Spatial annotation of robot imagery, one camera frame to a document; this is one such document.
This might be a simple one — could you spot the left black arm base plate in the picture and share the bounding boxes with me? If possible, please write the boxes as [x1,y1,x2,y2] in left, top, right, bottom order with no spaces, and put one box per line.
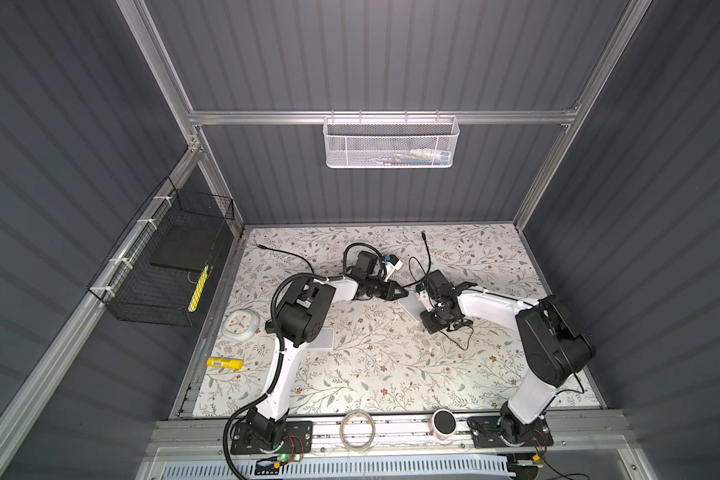
[228,420,314,457]

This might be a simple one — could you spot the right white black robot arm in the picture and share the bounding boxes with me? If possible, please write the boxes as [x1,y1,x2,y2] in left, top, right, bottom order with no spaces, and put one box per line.
[415,270,595,446]

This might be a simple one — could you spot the small yellow block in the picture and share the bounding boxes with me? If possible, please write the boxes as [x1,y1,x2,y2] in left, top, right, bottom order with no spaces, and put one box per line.
[207,357,244,370]

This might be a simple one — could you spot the white network switch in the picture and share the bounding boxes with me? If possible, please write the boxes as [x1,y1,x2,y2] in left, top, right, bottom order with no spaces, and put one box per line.
[398,295,427,321]
[310,327,335,351]

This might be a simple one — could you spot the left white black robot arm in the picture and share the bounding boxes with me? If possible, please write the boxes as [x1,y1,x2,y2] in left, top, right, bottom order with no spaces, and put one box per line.
[223,242,408,451]

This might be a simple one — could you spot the aluminium front rail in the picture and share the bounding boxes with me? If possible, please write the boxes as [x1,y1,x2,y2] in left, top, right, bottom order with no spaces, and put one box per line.
[145,409,635,459]

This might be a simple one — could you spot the black wire basket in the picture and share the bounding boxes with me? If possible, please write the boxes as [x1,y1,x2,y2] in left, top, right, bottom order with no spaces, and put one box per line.
[88,179,236,327]

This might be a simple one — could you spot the short black ethernet cable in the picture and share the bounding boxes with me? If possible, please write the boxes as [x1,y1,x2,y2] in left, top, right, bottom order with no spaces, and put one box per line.
[398,230,433,290]

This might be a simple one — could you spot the clear tape roll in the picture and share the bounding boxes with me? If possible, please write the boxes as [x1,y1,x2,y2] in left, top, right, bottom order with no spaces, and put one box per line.
[338,410,376,452]

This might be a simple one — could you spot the black foam pad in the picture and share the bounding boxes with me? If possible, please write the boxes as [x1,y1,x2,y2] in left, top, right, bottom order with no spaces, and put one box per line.
[149,225,217,273]

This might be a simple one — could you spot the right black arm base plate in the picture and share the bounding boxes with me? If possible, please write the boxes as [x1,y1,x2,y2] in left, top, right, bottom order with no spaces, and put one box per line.
[466,414,554,448]

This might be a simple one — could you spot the white wire mesh basket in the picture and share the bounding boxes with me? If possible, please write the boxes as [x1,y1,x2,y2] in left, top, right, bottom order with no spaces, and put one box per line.
[322,115,460,169]

